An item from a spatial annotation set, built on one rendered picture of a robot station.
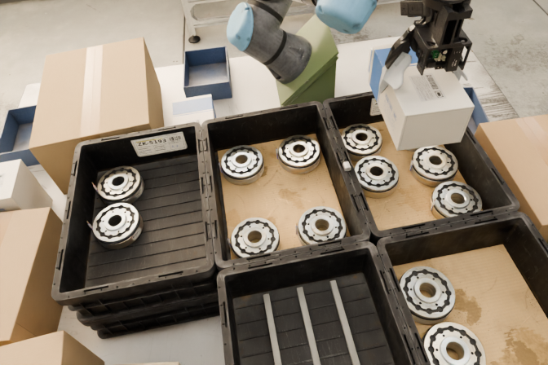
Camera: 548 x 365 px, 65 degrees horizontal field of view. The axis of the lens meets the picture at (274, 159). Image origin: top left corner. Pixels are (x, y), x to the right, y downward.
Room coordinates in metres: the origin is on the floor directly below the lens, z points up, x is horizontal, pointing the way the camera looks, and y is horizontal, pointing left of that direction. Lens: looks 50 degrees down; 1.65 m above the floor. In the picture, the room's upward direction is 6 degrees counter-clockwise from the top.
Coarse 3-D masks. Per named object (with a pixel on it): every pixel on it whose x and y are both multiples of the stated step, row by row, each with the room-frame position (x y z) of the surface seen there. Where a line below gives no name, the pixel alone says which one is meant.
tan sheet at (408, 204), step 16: (384, 128) 0.76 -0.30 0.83; (384, 144) 0.71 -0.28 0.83; (400, 160) 0.65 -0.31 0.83; (400, 176) 0.60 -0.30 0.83; (400, 192) 0.56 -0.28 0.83; (416, 192) 0.55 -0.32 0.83; (384, 208) 0.52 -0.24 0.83; (400, 208) 0.52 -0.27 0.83; (416, 208) 0.51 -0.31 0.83; (384, 224) 0.48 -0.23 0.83; (400, 224) 0.47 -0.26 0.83
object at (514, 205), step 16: (352, 96) 0.79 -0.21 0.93; (368, 96) 0.79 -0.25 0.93; (336, 128) 0.69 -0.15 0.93; (352, 176) 0.54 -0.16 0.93; (496, 176) 0.51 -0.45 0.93; (512, 192) 0.46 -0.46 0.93; (368, 208) 0.46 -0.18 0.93; (496, 208) 0.43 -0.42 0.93; (512, 208) 0.43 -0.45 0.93; (368, 224) 0.42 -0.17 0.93; (416, 224) 0.41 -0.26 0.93; (432, 224) 0.41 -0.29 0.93; (448, 224) 0.41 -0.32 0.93
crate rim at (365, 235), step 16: (256, 112) 0.77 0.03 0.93; (272, 112) 0.76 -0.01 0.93; (320, 112) 0.74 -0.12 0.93; (208, 144) 0.68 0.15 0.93; (336, 144) 0.64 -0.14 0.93; (208, 160) 0.63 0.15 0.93; (336, 160) 0.59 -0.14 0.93; (208, 176) 0.58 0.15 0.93; (208, 192) 0.54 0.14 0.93; (352, 192) 0.50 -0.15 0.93; (336, 240) 0.40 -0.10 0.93; (352, 240) 0.39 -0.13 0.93; (368, 240) 0.40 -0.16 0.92; (256, 256) 0.38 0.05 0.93; (272, 256) 0.38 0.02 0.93
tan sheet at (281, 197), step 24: (264, 144) 0.75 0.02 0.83; (264, 168) 0.67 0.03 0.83; (240, 192) 0.60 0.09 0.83; (264, 192) 0.60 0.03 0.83; (288, 192) 0.59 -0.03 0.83; (312, 192) 0.58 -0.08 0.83; (240, 216) 0.54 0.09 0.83; (264, 216) 0.53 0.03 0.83; (288, 216) 0.53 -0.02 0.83; (288, 240) 0.46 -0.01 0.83
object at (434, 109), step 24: (384, 48) 0.69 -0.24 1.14; (408, 72) 0.61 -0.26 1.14; (432, 72) 0.61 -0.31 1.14; (384, 96) 0.60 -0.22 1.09; (408, 96) 0.55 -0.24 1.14; (432, 96) 0.54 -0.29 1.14; (456, 96) 0.54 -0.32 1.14; (384, 120) 0.58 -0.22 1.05; (408, 120) 0.50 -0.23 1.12; (432, 120) 0.51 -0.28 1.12; (456, 120) 0.51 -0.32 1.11; (408, 144) 0.50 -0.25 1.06; (432, 144) 0.51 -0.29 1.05
